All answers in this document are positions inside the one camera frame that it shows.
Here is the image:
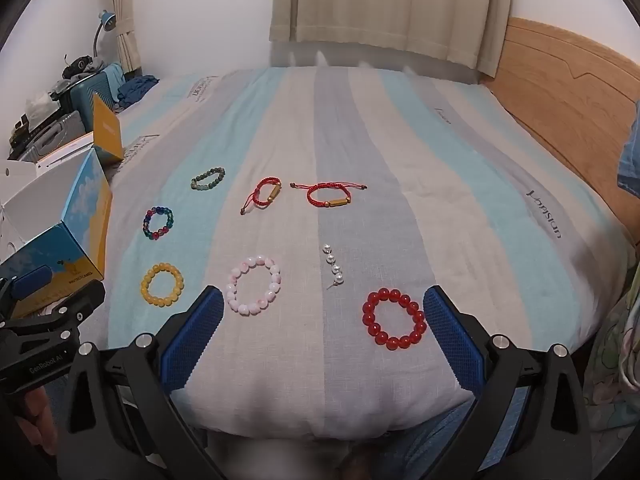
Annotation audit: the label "pink bead bracelet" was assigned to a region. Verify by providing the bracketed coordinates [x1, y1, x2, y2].
[225, 255, 282, 317]

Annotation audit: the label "dark clutter pile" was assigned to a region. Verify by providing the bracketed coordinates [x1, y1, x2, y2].
[47, 52, 105, 100]

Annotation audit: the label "denim cloth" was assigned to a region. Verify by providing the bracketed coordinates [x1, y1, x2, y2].
[617, 114, 640, 192]

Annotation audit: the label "multicolour glass bead bracelet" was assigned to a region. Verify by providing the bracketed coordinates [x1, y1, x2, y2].
[142, 205, 175, 241]

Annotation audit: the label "wooden headboard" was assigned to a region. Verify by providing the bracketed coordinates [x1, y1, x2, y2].
[479, 16, 640, 248]

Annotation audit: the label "blue desk lamp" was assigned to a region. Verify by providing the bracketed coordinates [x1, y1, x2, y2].
[92, 9, 119, 59]

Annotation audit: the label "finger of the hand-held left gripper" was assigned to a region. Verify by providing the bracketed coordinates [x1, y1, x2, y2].
[0, 279, 107, 357]
[0, 266, 52, 322]

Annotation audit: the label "floral cloth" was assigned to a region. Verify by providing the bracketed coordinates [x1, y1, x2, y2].
[584, 269, 640, 432]

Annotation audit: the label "teal suitcase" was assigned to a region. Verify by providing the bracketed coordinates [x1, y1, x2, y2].
[69, 62, 127, 113]

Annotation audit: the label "red cord bracelet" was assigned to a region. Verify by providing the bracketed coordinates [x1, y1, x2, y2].
[240, 176, 283, 216]
[290, 181, 368, 210]

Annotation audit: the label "red bead bracelet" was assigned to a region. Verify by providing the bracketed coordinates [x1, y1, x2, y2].
[362, 288, 428, 351]

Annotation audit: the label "white cardboard box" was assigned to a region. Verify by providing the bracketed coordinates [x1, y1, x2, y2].
[34, 131, 97, 172]

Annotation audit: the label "dark blue clothes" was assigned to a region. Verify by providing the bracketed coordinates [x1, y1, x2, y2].
[116, 74, 159, 109]

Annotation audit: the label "striped bedsheet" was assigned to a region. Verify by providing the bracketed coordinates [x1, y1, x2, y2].
[75, 64, 637, 442]

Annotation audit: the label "grey suitcase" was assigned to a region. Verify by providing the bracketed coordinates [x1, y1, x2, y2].
[9, 109, 85, 162]

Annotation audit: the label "brown and green bead bracelet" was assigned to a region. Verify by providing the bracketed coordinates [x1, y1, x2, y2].
[190, 166, 226, 191]

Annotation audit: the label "yellow cardboard box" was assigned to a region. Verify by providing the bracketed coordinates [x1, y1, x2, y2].
[92, 92, 124, 163]

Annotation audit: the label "beige window curtain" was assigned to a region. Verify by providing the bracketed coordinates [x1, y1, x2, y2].
[269, 0, 512, 79]

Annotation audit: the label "narrow beige curtain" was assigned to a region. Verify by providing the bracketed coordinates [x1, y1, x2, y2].
[101, 0, 144, 77]

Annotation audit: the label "sky print cardboard box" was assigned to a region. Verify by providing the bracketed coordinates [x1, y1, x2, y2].
[0, 149, 114, 318]

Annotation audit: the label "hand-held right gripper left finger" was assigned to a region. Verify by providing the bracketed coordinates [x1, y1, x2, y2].
[55, 285, 226, 480]

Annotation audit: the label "person's left hand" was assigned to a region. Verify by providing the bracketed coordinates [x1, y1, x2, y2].
[14, 386, 60, 457]

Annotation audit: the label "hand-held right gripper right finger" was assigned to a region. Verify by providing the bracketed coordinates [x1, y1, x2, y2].
[422, 285, 593, 480]

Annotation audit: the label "yellow bead bracelet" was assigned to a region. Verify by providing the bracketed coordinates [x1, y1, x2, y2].
[140, 262, 185, 307]

